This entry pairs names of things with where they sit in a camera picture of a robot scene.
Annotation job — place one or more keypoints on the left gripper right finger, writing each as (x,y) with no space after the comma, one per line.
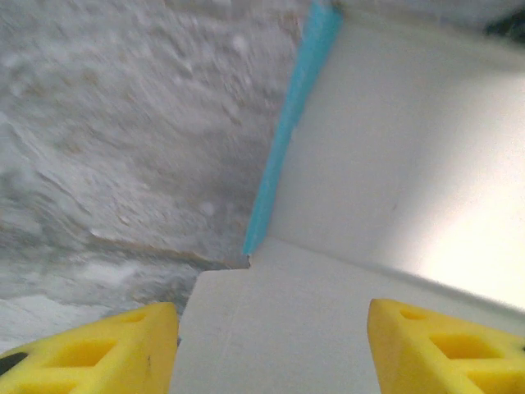
(451,353)

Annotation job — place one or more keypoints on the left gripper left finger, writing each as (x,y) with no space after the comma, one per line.
(102,353)

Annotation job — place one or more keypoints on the blue and white paper box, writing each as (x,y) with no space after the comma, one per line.
(369,184)

